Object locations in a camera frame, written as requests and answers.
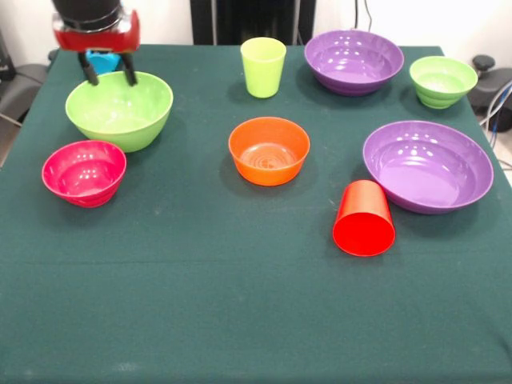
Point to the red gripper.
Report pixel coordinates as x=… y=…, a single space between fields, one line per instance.
x=98 y=40

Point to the blue cup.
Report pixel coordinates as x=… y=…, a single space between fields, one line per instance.
x=105 y=63

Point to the large green bowl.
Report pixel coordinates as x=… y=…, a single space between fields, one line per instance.
x=120 y=120

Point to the pink bowl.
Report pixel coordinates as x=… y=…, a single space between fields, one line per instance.
x=84 y=180

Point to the yellow-green cup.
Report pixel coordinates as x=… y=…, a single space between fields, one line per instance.
x=262 y=76

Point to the orange bowl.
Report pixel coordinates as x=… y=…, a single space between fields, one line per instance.
x=268 y=164

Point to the red cup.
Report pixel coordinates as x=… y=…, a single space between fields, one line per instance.
x=364 y=236

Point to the black chair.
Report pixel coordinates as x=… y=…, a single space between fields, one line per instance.
x=20 y=90
x=494 y=86

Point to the purple bowl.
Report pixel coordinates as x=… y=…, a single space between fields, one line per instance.
x=352 y=60
x=428 y=172

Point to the dark green tablecloth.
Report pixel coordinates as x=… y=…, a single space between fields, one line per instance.
x=240 y=300

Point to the small green bowl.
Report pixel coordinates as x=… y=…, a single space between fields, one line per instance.
x=442 y=86

